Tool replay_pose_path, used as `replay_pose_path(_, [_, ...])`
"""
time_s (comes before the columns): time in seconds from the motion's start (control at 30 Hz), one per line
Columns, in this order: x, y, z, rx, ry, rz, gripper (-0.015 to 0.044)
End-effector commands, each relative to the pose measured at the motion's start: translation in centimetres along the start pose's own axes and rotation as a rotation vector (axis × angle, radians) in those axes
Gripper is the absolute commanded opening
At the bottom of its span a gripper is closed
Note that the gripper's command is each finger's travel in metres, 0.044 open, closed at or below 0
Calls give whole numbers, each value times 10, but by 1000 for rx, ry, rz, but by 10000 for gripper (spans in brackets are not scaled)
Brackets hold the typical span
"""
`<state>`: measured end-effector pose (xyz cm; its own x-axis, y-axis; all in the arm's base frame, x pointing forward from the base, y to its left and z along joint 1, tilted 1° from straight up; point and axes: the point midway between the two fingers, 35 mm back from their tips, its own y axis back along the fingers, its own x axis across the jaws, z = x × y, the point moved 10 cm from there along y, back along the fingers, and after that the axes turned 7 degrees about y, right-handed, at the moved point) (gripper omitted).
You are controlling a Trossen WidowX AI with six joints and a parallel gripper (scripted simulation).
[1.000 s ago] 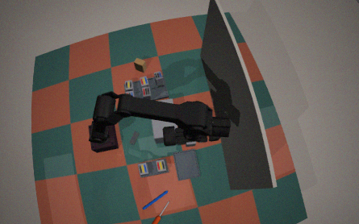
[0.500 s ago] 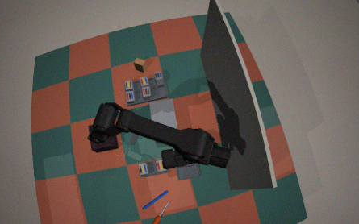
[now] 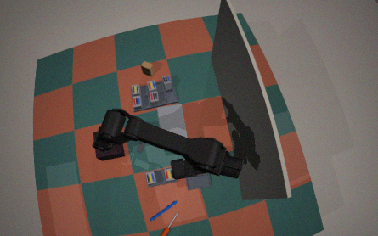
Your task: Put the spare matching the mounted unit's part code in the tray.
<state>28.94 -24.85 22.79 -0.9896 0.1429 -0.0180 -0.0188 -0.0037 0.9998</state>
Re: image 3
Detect orange-handled screwdriver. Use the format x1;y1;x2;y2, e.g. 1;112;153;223
160;213;178;236

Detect blue rod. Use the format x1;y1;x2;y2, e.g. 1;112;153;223
150;200;177;221

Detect tan rectangular block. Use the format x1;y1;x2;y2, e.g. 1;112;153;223
141;61;155;76

